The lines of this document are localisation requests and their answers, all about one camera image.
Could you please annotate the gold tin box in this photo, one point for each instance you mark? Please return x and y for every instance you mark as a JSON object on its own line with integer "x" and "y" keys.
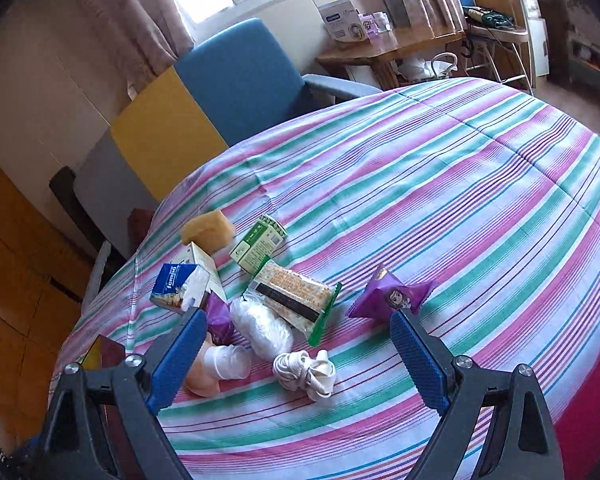
{"x": 103, "y": 353}

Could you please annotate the cracker packet green edge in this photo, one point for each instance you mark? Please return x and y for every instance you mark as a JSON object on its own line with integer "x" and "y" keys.
{"x": 302, "y": 302}

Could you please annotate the striped bedspread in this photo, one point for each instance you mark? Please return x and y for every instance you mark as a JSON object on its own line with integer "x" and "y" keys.
{"x": 489, "y": 193}

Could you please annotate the peach silicone bottle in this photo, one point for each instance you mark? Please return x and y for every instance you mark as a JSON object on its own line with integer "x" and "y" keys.
{"x": 214, "y": 364}

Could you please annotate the floral curtain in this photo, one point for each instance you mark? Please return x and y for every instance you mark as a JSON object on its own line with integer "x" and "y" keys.
{"x": 143, "y": 37}

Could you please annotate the yellow sponge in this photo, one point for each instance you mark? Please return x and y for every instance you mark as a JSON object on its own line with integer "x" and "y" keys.
{"x": 211, "y": 231}

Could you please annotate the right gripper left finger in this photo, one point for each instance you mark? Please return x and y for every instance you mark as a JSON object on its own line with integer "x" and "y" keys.
{"x": 170, "y": 357}

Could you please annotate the black rolled mat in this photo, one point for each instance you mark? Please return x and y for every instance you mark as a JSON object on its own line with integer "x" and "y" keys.
{"x": 88, "y": 197}

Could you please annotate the dark red cushion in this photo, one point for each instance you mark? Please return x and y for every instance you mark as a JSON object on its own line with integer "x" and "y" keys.
{"x": 139, "y": 222}

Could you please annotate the green medicine box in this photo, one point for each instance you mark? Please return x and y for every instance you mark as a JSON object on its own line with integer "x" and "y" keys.
{"x": 258, "y": 244}

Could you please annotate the white appliance box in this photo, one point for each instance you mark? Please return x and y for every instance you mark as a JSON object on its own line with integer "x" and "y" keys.
{"x": 342, "y": 21}

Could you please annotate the wooden wardrobe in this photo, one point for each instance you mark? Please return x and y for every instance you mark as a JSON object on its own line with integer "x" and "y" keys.
{"x": 42, "y": 279}

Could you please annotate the beige medicine box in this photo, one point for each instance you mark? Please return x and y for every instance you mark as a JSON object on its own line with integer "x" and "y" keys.
{"x": 193, "y": 254}

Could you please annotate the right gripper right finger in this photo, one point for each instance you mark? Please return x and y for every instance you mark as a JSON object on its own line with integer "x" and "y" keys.
{"x": 426, "y": 359}

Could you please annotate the purple snack packet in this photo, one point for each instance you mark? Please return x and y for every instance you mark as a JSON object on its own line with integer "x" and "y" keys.
{"x": 219, "y": 322}
{"x": 385, "y": 293}

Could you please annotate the wooden side table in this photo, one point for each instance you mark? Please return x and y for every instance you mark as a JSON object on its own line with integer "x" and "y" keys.
{"x": 379, "y": 52}

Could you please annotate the grey yellow blue sofa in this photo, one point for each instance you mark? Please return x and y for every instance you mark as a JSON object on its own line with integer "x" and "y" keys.
{"x": 236, "y": 84}

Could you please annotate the white kettle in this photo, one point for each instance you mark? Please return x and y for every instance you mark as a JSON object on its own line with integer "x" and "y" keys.
{"x": 439, "y": 67}

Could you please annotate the metal frame chair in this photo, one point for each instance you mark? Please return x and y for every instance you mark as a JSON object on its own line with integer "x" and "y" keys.
{"x": 502, "y": 44}

